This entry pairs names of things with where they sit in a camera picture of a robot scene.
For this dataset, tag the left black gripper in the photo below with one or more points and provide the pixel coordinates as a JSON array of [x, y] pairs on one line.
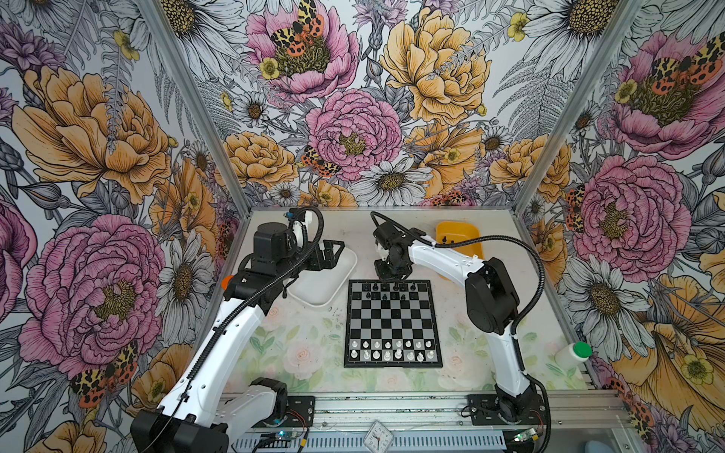
[[329, 259]]

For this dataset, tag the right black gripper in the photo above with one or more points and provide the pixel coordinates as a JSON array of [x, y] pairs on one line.
[[379, 263]]

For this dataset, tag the white plastic tray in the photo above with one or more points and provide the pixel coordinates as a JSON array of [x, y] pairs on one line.
[[318, 289]]

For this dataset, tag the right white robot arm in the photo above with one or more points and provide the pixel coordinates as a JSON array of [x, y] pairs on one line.
[[491, 300]]

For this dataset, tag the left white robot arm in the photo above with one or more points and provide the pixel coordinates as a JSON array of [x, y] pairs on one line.
[[193, 416]]

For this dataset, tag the yellow plastic tray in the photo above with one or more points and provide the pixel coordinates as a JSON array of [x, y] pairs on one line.
[[455, 232]]

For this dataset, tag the black and silver chessboard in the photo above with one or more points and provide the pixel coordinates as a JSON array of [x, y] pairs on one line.
[[391, 324]]

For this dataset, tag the small white clock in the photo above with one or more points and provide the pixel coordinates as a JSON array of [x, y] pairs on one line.
[[378, 438]]

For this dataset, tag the white bottle green cap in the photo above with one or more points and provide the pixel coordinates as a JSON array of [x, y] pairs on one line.
[[573, 355]]

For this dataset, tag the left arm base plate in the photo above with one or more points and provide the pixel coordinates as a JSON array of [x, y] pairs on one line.
[[297, 412]]

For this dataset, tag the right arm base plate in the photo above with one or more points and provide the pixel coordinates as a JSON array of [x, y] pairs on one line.
[[494, 410]]

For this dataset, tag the aluminium front rail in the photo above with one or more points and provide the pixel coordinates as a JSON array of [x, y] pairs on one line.
[[568, 410]]

